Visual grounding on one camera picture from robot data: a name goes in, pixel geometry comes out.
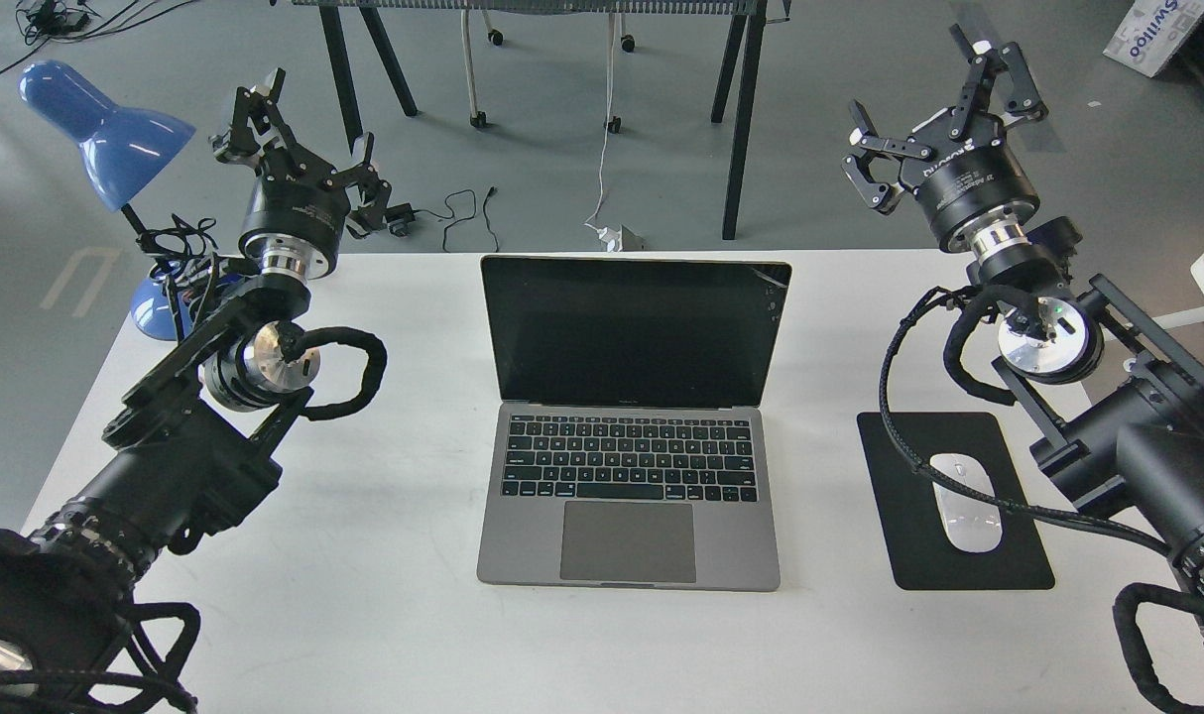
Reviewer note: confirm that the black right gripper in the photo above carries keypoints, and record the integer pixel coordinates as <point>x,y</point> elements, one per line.
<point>974,183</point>

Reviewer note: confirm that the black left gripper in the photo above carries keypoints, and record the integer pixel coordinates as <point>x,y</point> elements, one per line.
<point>298,198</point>

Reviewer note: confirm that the grey laptop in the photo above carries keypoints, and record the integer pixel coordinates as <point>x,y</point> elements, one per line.
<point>629,450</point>

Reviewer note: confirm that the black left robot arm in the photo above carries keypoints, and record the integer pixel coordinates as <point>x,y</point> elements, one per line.
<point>193,447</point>

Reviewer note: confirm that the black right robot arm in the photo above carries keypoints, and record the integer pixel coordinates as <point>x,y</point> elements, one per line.
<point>1118,401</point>

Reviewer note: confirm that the blue desk lamp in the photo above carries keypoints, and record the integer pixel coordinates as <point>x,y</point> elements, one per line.
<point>122,150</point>

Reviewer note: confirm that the white cardboard box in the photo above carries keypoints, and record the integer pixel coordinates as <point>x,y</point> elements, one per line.
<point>1152,33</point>

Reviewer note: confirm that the white computer mouse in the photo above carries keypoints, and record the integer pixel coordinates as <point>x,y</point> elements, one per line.
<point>970,525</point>

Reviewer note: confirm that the black mouse pad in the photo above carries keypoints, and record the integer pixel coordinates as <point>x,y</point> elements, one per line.
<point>938,539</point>

